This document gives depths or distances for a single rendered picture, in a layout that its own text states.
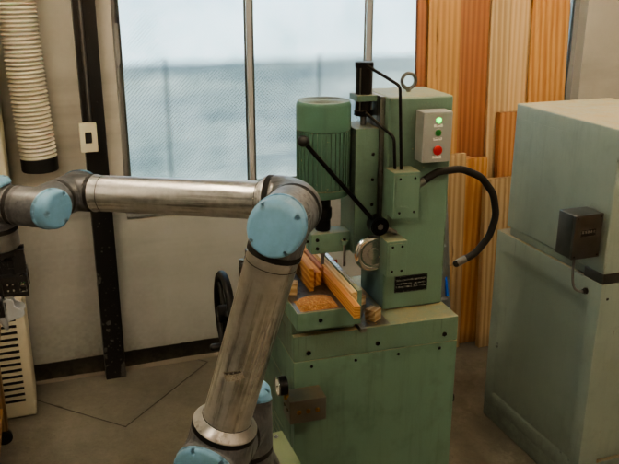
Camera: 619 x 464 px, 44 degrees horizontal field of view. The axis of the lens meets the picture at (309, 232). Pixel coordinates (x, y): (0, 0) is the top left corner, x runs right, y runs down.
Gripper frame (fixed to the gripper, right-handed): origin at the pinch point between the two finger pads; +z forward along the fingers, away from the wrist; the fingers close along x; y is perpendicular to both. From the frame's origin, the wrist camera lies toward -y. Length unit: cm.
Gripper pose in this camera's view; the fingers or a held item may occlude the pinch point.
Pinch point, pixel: (3, 324)
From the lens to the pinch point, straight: 201.3
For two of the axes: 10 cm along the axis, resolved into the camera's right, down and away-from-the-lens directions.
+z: 0.0, 9.2, 3.9
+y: 9.5, -1.1, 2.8
